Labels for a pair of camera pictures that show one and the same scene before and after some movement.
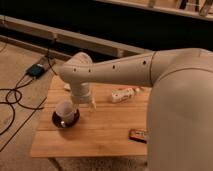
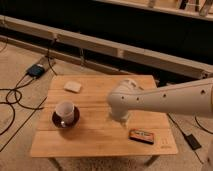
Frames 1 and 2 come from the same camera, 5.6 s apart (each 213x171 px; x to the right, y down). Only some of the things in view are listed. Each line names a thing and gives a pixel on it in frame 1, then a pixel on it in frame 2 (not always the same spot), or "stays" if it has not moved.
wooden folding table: [103, 132] stays
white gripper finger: [92, 105] -> [123, 122]
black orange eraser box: [138, 136] stays
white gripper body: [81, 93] -> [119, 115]
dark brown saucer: [57, 123] stays
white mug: [65, 113] stays
